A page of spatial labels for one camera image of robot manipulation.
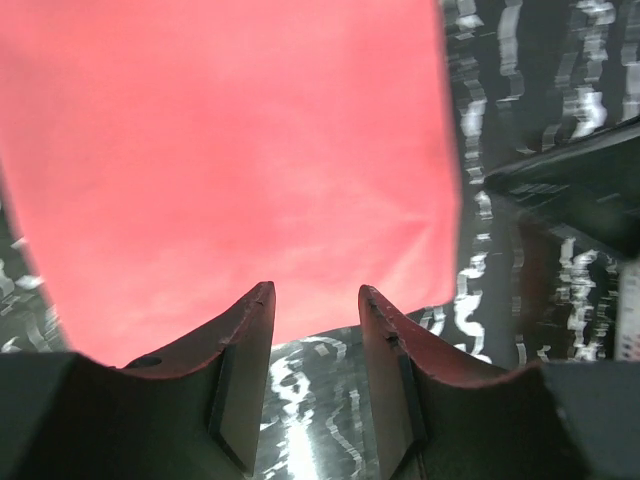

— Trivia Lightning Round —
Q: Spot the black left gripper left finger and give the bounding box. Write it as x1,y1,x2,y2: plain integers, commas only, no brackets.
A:
1,282,276,479

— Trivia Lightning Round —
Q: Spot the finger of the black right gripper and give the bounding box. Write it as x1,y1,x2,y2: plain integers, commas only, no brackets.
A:
485,122,639,258

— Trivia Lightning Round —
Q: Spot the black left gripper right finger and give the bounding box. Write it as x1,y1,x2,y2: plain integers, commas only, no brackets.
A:
358,285,639,479

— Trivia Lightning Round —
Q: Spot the salmon pink t shirt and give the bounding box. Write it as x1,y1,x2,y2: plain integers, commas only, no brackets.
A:
1,1,460,365

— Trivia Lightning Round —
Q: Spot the black marble pattern mat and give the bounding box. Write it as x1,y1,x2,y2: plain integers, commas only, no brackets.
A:
1,1,639,479

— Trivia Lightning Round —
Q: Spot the white plastic laundry basket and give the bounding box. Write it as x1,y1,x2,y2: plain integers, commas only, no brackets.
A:
615,259,640,361

